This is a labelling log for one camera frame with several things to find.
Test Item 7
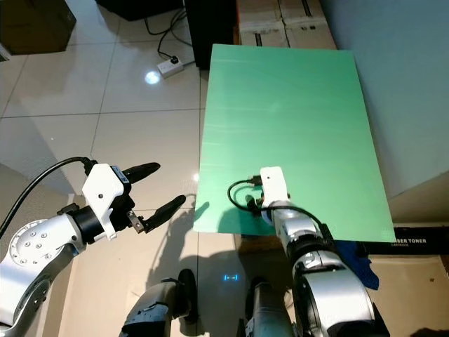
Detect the green table board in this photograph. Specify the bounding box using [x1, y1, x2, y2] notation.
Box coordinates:
[192, 44, 398, 244]

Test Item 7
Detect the brown cardboard box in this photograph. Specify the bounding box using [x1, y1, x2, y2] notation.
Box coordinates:
[235, 235, 449, 337]

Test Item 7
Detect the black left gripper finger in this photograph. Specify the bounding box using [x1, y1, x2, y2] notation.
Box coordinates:
[123, 162, 161, 183]
[139, 194, 187, 234]

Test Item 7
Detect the beige cardboard box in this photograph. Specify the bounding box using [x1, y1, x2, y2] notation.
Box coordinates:
[279, 0, 337, 50]
[235, 0, 288, 48]

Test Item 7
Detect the white power strip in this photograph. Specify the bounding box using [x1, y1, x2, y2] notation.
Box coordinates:
[157, 58, 185, 78]

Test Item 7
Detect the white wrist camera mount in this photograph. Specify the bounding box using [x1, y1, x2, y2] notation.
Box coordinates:
[81, 163, 134, 242]
[259, 166, 290, 206]

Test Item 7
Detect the black toner carton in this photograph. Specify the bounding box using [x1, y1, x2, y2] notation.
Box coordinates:
[358, 226, 449, 255]

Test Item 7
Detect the robot leg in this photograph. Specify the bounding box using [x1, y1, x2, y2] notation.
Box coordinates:
[121, 268, 201, 337]
[242, 279, 299, 337]

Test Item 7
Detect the robot left leg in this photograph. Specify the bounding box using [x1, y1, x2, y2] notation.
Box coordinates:
[121, 268, 201, 337]

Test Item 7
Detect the dark brown open box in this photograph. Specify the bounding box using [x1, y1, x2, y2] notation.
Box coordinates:
[0, 0, 78, 57]

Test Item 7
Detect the black tall cabinet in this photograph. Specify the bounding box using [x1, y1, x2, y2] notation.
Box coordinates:
[185, 0, 238, 71]

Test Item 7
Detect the black floor cable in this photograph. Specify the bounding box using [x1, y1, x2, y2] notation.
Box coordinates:
[145, 7, 194, 67]

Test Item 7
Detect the blue cloth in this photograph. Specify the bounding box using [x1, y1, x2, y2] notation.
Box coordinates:
[333, 240, 381, 290]

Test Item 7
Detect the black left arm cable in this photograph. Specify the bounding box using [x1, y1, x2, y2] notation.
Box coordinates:
[0, 157, 98, 236]

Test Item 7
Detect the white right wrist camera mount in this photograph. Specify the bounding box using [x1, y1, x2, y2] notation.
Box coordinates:
[259, 166, 290, 206]

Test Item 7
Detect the robot right leg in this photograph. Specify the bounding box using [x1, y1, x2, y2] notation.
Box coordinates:
[242, 279, 299, 337]

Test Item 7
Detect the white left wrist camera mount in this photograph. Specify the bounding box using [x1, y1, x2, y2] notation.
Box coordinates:
[81, 163, 134, 242]

